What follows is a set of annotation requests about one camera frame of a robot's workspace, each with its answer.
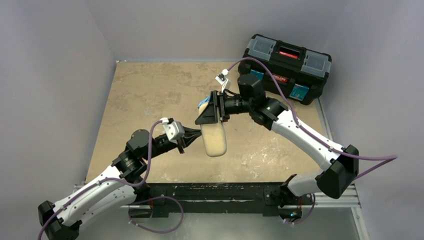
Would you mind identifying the light blue folding umbrella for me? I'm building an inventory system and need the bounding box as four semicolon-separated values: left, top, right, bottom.
197;96;211;111

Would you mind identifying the white glasses case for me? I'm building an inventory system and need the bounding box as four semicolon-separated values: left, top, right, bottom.
200;111;227;158

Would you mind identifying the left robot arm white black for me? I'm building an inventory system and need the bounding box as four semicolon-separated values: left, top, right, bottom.
37;127;202;240

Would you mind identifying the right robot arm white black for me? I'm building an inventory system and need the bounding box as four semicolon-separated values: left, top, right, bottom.
194;74;359;199

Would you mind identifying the black toolbox with clear lids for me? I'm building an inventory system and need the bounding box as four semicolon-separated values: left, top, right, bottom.
237;34;332;105

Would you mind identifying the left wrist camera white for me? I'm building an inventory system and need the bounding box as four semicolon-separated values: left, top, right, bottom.
160;117;185;144

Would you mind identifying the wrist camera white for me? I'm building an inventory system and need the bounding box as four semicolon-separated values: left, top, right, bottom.
215;69;232;94
160;117;185;144

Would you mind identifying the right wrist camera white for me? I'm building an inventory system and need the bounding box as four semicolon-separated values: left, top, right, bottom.
215;69;232;94

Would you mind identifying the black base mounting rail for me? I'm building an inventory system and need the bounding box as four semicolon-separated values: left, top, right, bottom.
132;181;314;219

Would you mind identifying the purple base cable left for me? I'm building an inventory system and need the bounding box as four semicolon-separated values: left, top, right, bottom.
128;195;185;234

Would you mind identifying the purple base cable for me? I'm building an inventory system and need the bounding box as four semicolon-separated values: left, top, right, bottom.
128;195;185;234
284;193;316;225

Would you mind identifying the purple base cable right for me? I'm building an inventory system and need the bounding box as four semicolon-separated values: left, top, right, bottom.
284;193;316;225

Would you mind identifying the aluminium frame rail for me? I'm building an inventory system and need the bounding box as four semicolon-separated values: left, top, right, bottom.
67;99;370;240

